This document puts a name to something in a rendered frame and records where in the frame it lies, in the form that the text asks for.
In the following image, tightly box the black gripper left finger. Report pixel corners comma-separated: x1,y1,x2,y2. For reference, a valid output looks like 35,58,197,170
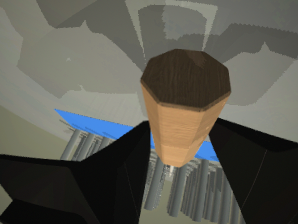
0,121,150,224

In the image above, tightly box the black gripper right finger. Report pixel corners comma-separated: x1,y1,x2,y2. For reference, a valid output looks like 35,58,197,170
209,117,298,224

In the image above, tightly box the blue flat strip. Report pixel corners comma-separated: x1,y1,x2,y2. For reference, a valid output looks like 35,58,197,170
55,109,218,161

